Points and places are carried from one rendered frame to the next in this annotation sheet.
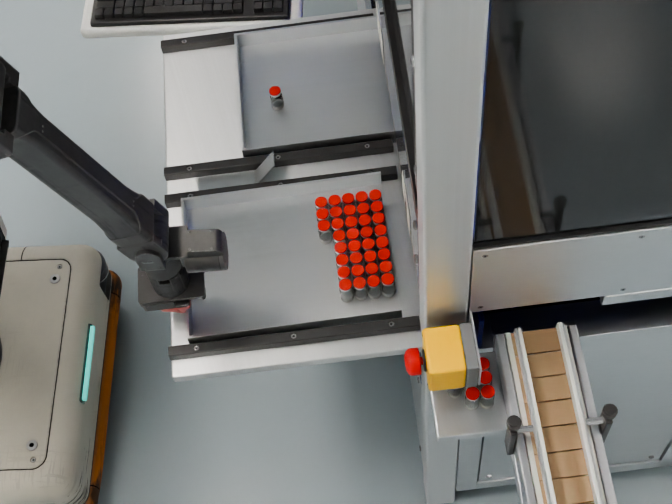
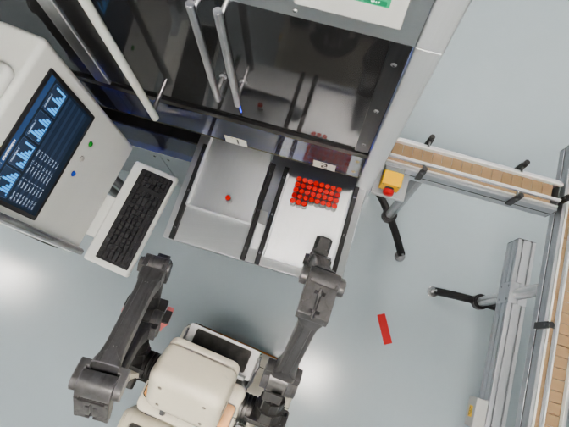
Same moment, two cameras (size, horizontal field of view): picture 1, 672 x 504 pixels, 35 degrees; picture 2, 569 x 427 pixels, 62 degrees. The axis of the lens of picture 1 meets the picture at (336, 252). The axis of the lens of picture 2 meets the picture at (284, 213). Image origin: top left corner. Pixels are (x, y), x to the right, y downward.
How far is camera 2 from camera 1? 98 cm
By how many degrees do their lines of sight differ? 28
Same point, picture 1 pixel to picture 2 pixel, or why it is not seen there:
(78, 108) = (84, 315)
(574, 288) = not seen: hidden behind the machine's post
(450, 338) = (389, 174)
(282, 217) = (285, 219)
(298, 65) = (212, 185)
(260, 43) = (191, 196)
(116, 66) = (69, 289)
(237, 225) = (281, 239)
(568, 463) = (436, 161)
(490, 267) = not seen: hidden behind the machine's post
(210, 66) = (192, 221)
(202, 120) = (220, 235)
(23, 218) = not seen: hidden behind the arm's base
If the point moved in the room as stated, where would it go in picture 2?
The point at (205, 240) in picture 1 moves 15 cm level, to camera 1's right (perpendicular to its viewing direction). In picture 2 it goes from (324, 242) to (334, 200)
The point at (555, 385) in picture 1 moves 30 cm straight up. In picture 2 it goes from (406, 152) to (428, 116)
